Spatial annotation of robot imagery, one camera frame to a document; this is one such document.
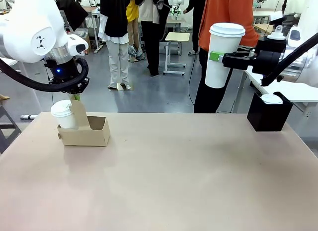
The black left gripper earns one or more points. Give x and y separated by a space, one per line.
67 72

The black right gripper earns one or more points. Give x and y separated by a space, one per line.
269 57

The small white lidded paper cup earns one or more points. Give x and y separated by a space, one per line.
63 116

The tall white lidded paper cup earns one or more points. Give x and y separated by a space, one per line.
221 44

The brown cardboard cup carrier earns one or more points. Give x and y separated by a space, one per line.
84 136

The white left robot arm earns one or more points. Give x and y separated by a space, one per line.
32 24

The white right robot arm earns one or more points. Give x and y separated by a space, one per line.
308 42

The background wooden work table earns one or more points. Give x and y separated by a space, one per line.
263 17

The white roll on floor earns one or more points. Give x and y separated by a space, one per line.
29 116

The white lid in box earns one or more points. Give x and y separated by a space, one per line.
271 99

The person in orange top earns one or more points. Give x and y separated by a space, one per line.
223 7

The person all in black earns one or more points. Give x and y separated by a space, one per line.
196 17

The white side table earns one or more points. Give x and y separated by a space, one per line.
298 92

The black open box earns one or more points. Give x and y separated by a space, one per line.
269 116

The small beige rolling table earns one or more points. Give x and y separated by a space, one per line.
177 38

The black metal stand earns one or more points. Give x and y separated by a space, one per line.
8 126

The crumpled cloth bag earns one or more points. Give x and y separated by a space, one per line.
136 53

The person black top white trousers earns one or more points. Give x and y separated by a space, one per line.
116 29

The grey background desk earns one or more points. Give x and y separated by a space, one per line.
94 20

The background robot green gripper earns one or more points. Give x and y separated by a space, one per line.
176 7

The black hanging jacket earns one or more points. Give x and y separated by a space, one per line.
73 10

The person beige top black trousers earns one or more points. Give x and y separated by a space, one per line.
151 29

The person in yellow top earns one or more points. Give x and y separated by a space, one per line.
133 20

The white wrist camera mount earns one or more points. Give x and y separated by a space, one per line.
277 33

